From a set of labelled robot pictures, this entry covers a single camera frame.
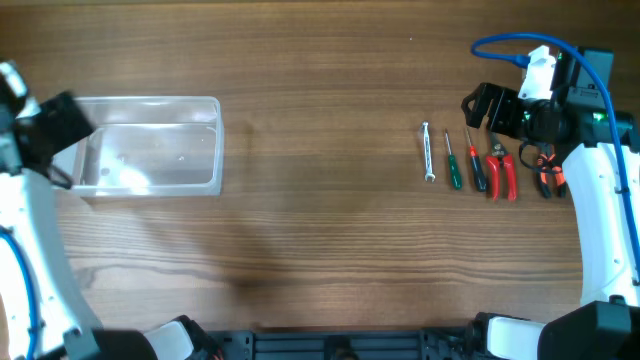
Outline red handled cutting pliers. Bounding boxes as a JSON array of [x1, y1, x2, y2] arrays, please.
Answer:
[[486, 132, 518, 202]]

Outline orange black needle-nose pliers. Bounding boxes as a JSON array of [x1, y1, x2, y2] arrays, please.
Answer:
[[536, 145, 567, 199]]

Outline clear plastic container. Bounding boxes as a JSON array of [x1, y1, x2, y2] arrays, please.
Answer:
[[54, 96, 225, 197]]

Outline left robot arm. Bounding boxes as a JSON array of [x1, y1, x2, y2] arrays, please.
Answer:
[[1, 59, 225, 359]]

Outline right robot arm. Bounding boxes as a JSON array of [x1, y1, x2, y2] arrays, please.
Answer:
[[461, 44, 639, 359]]

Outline small silver wrench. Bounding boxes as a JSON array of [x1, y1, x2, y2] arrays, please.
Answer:
[[421, 122, 436, 183]]

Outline red black handled screwdriver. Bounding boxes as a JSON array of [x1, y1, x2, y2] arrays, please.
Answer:
[[465, 128, 487, 192]]

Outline green handled screwdriver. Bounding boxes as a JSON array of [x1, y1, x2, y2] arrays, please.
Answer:
[[444, 129, 462, 190]]

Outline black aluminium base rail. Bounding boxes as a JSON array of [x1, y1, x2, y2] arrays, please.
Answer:
[[210, 328, 484, 360]]

